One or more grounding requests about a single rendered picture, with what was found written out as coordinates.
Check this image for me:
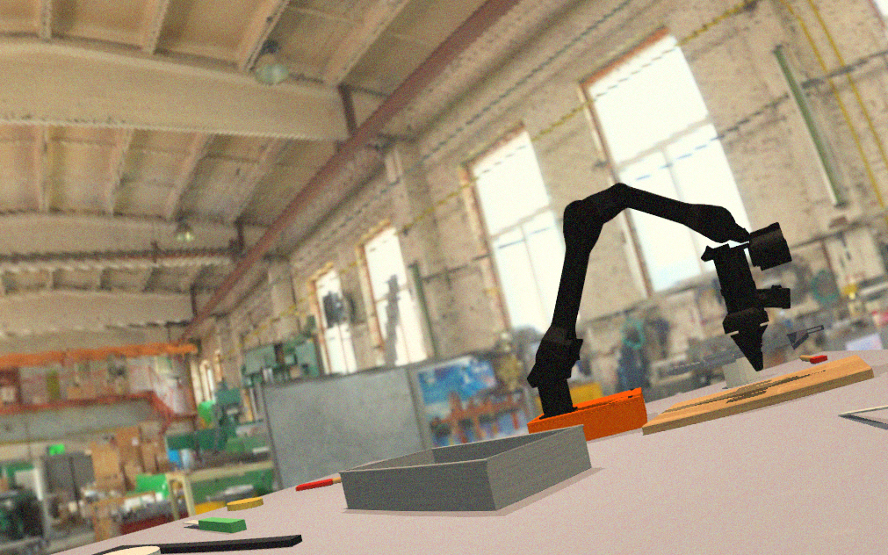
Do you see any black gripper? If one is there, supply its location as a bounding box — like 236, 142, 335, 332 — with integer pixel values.
720, 274, 769, 371

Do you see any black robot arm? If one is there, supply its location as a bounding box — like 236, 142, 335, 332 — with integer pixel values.
527, 183, 792, 420

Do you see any red spatula with wooden handle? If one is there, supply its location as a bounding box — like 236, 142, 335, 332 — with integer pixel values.
295, 477, 342, 491

